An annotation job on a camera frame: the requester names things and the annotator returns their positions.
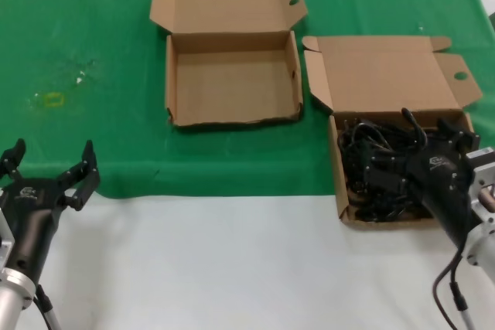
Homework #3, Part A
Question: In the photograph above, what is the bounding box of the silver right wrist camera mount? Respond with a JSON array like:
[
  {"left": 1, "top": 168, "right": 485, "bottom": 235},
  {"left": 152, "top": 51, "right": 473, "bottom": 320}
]
[{"left": 466, "top": 147, "right": 495, "bottom": 223}]

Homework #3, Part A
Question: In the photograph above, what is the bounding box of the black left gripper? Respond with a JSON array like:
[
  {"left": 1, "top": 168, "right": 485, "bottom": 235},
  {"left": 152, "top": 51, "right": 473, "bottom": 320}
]
[{"left": 0, "top": 138, "right": 101, "bottom": 283}]

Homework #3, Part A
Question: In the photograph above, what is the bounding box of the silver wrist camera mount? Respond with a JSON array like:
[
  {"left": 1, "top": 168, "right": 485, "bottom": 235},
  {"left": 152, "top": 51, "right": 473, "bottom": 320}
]
[
  {"left": 466, "top": 147, "right": 495, "bottom": 223},
  {"left": 0, "top": 206, "right": 17, "bottom": 269}
]

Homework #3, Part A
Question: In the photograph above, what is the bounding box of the pile of black power cables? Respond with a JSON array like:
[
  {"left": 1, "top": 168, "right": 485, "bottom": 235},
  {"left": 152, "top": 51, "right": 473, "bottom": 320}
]
[{"left": 336, "top": 116, "right": 442, "bottom": 223}]

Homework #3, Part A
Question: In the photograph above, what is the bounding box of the open cardboard box of cables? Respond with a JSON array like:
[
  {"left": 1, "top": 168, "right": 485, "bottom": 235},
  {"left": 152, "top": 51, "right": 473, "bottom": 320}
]
[{"left": 301, "top": 35, "right": 483, "bottom": 230}]

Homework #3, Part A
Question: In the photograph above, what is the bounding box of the green tablecloth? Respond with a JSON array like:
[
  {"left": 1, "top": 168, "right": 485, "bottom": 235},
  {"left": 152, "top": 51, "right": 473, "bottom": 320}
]
[{"left": 0, "top": 0, "right": 495, "bottom": 199}]

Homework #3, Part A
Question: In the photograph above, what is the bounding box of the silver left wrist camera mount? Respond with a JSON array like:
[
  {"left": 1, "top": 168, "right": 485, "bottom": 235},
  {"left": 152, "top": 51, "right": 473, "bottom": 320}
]
[{"left": 0, "top": 206, "right": 17, "bottom": 269}]

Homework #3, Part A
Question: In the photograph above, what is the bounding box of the yellow rubber band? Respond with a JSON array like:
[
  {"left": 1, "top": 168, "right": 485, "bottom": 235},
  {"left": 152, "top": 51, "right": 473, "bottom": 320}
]
[{"left": 43, "top": 91, "right": 65, "bottom": 108}]

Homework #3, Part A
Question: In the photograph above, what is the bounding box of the shallow open cardboard box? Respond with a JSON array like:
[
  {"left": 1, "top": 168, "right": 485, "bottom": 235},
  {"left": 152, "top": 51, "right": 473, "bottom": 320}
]
[{"left": 149, "top": 0, "right": 309, "bottom": 129}]

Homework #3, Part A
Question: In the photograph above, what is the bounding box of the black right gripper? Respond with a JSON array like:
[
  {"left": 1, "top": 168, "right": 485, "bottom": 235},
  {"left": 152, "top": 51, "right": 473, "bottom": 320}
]
[{"left": 365, "top": 117, "right": 481, "bottom": 250}]

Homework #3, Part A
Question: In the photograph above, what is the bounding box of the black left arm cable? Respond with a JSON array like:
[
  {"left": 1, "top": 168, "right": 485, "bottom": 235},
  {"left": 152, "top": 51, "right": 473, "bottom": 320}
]
[{"left": 32, "top": 283, "right": 63, "bottom": 330}]

